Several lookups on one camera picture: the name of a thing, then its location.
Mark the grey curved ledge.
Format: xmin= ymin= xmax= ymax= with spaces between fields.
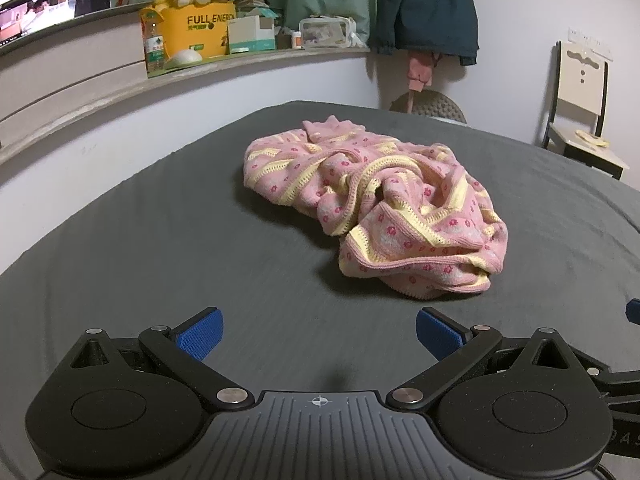
xmin=0 ymin=45 xmax=373 ymax=166

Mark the green ledge mat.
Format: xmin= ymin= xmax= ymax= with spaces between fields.
xmin=147 ymin=52 xmax=236 ymax=79

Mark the curved computer monitor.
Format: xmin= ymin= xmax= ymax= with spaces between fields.
xmin=0 ymin=0 xmax=112 ymax=48

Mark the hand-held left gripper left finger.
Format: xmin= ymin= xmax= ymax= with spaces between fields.
xmin=69 ymin=307 xmax=256 ymax=411

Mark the clear zip pouch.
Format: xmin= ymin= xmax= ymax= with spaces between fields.
xmin=298 ymin=16 xmax=358 ymax=51

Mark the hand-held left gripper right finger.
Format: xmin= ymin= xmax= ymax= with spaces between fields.
xmin=386 ymin=307 xmax=598 ymax=413

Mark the cream wooden chair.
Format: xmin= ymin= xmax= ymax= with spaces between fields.
xmin=542 ymin=40 xmax=631 ymax=181

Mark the dark teal jacket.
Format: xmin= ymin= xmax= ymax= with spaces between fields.
xmin=375 ymin=0 xmax=480 ymax=66

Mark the white and teal box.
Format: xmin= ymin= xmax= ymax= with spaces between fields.
xmin=227 ymin=14 xmax=277 ymax=55

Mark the pink knit sweater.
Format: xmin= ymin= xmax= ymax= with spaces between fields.
xmin=243 ymin=115 xmax=509 ymax=301

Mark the red packet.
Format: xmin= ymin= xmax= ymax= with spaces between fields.
xmin=143 ymin=7 xmax=167 ymax=74

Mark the white wall hook strip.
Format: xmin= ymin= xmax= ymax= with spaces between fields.
xmin=569 ymin=30 xmax=613 ymax=61

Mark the yellow cardboard box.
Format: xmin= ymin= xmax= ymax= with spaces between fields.
xmin=152 ymin=0 xmax=236 ymax=61

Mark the pale yellow cloth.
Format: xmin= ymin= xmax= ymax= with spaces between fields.
xmin=575 ymin=129 xmax=611 ymax=148

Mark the pink hanging cloth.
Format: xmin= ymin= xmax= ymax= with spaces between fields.
xmin=406 ymin=50 xmax=441 ymax=113

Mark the round woven cushion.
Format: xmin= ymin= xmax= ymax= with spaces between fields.
xmin=389 ymin=89 xmax=468 ymax=125

